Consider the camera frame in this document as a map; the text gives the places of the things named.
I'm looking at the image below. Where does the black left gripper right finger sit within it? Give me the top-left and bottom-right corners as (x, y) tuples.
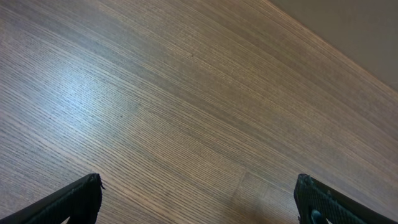
(294, 174), (397, 224)

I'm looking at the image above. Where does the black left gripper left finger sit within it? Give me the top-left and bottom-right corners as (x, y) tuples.
(1, 173), (103, 224)

